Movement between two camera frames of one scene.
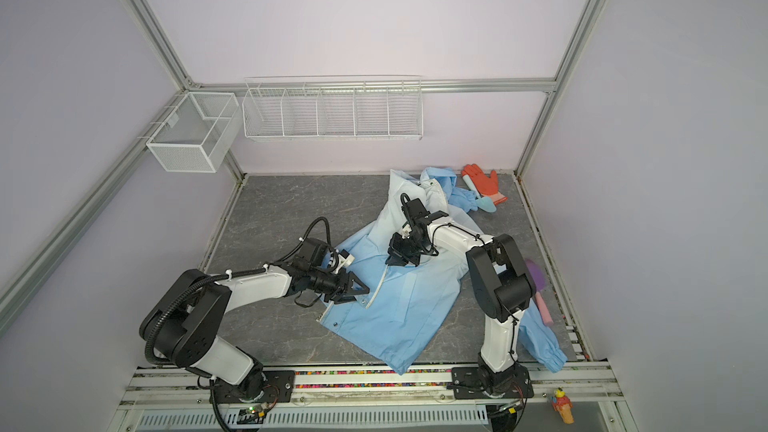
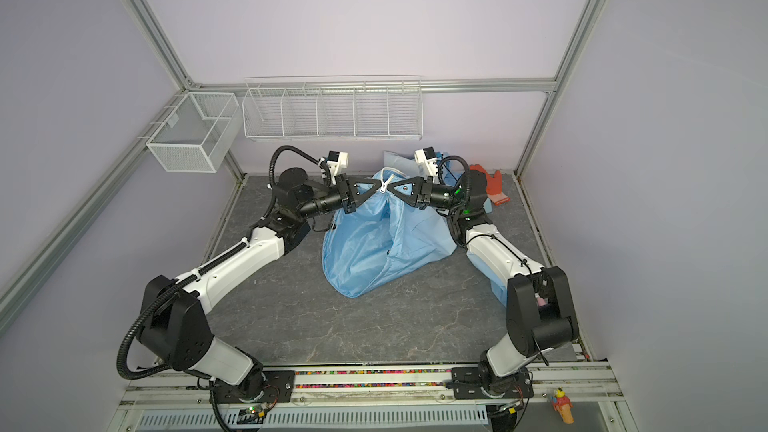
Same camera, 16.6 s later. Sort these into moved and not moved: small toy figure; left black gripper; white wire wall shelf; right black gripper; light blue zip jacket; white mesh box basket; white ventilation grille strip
Moved: right black gripper; light blue zip jacket; left black gripper
Not moved: white ventilation grille strip; small toy figure; white wire wall shelf; white mesh box basket
